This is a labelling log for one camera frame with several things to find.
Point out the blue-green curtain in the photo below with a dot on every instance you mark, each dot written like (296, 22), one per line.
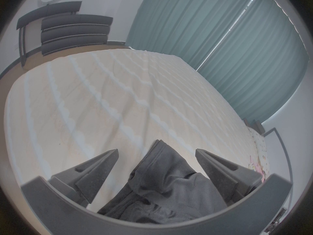
(183, 21)
(256, 65)

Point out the white printed pillow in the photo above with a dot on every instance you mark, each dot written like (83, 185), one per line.
(261, 148)

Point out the black chest of drawers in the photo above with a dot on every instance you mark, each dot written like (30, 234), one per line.
(73, 33)

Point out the pink garment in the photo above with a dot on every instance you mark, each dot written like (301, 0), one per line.
(256, 168)

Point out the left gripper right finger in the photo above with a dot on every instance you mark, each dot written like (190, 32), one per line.
(220, 177)

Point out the black dressing table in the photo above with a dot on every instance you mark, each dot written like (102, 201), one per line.
(49, 11)

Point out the black T-shirt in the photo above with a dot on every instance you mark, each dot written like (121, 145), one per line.
(166, 185)

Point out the bed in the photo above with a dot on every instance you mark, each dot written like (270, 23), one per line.
(110, 101)

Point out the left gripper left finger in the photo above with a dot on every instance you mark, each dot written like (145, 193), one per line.
(97, 172)

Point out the grey bedside table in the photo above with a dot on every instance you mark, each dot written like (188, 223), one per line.
(256, 126)

